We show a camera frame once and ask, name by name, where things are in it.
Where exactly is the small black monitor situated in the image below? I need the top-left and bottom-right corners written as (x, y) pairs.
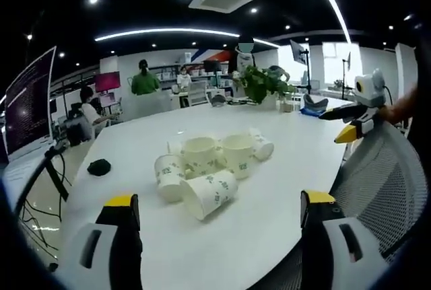
top-left (203, 59), bottom-right (222, 73)

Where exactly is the black cable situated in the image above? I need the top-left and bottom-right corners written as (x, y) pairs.
top-left (19, 151), bottom-right (70, 266)

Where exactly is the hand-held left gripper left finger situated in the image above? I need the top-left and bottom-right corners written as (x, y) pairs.
top-left (55, 194), bottom-right (144, 290)

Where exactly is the white table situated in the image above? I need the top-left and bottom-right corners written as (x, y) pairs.
top-left (57, 96), bottom-right (358, 290)

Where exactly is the white office chair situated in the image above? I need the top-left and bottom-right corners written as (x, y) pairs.
top-left (186, 80), bottom-right (208, 107)

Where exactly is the long ceiling light strip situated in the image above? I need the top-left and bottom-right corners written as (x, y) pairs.
top-left (302, 0), bottom-right (353, 44)

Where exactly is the black tripod stand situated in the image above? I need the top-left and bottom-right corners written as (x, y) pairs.
top-left (340, 50), bottom-right (354, 101)

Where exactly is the small black cloth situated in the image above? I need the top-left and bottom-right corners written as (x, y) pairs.
top-left (86, 158), bottom-right (112, 178)

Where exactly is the blue grey cloth bundle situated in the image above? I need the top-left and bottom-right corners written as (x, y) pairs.
top-left (299, 93), bottom-right (330, 116)

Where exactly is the green potted plant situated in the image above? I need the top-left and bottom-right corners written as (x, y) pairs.
top-left (231, 64), bottom-right (298, 109)

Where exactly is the pink screen monitor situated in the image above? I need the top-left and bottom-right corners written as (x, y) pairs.
top-left (94, 71), bottom-right (121, 93)

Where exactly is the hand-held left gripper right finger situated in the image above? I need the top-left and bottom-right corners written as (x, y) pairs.
top-left (299, 188), bottom-right (389, 290)

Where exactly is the white printed paper cup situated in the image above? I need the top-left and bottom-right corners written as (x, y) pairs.
top-left (248, 127), bottom-right (275, 162)
top-left (154, 154), bottom-right (187, 203)
top-left (180, 137), bottom-right (222, 178)
top-left (220, 134), bottom-right (256, 180)
top-left (180, 170), bottom-right (239, 222)

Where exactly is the curved ceiling light strip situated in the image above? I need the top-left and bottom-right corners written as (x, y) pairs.
top-left (94, 26), bottom-right (281, 48)

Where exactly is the large dark computer monitor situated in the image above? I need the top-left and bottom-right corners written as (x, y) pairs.
top-left (3, 46), bottom-right (57, 164)

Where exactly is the grey mesh office chair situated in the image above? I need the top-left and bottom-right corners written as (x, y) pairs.
top-left (329, 123), bottom-right (429, 266)

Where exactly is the person's right hand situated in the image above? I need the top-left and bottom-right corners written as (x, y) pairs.
top-left (378, 88), bottom-right (419, 125)

